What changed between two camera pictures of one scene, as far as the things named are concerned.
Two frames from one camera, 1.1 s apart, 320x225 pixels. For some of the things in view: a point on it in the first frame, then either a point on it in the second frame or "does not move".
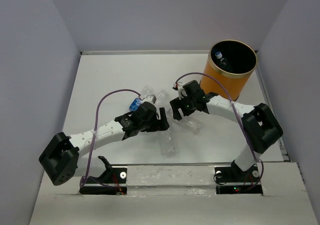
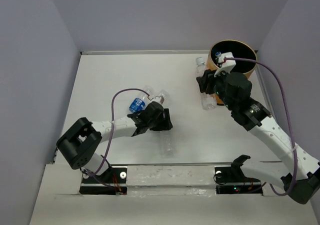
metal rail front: [168, 163] does not move
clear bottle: [192, 124] → [208, 101]
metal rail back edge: [159, 52] does not move
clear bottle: [163, 97] does not move
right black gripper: [175, 104] → [208, 78]
